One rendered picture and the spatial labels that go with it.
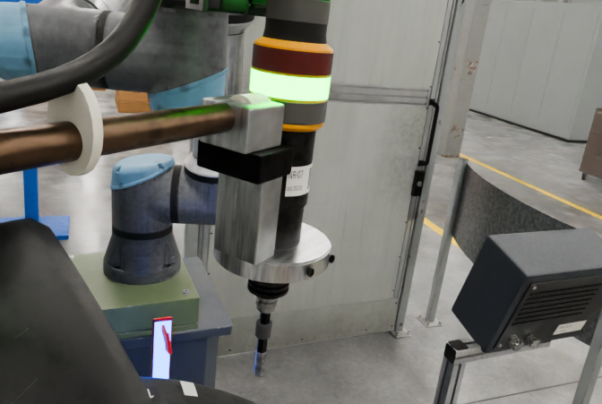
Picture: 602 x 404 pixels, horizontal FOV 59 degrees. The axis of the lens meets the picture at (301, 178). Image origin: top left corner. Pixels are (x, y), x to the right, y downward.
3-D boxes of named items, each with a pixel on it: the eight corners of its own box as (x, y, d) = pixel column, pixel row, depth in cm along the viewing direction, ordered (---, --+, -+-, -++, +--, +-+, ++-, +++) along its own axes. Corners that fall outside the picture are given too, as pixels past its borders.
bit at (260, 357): (263, 381, 34) (271, 309, 33) (248, 375, 35) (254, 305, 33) (269, 371, 35) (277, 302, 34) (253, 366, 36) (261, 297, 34)
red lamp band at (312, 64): (304, 77, 26) (306, 52, 26) (235, 64, 28) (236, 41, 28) (345, 74, 30) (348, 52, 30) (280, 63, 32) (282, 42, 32)
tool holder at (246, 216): (266, 313, 26) (287, 117, 23) (162, 266, 30) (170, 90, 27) (349, 256, 34) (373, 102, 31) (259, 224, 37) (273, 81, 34)
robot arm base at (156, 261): (105, 253, 114) (104, 209, 111) (177, 250, 118) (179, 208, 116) (100, 287, 100) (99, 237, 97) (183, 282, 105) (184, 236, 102)
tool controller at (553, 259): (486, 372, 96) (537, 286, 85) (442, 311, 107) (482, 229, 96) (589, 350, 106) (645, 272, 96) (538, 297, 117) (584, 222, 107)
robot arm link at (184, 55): (123, 100, 58) (121, -7, 54) (227, 108, 59) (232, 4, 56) (103, 116, 50) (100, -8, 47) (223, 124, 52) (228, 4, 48)
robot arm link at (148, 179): (118, 210, 112) (118, 146, 108) (184, 213, 113) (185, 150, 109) (103, 232, 100) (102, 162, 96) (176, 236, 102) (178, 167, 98)
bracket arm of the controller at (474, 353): (452, 365, 96) (456, 351, 95) (442, 355, 98) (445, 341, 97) (549, 347, 105) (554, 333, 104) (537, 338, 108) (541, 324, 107)
